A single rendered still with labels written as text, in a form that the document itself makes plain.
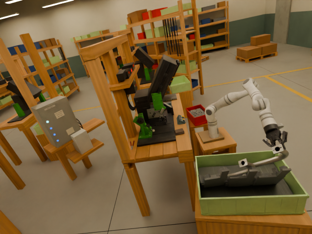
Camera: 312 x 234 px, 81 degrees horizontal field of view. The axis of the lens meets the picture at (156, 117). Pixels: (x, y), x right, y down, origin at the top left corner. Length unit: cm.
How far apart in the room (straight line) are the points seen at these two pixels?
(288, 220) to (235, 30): 1074
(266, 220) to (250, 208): 12
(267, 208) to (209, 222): 37
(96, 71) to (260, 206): 145
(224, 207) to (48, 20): 1211
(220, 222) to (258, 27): 1129
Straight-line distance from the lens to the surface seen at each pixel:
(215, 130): 188
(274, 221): 148
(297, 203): 145
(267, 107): 132
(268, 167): 169
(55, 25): 1235
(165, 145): 190
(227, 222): 146
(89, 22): 1161
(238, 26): 1169
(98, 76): 151
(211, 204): 135
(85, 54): 150
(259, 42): 848
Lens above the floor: 199
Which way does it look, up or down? 27 degrees down
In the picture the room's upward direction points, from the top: 13 degrees counter-clockwise
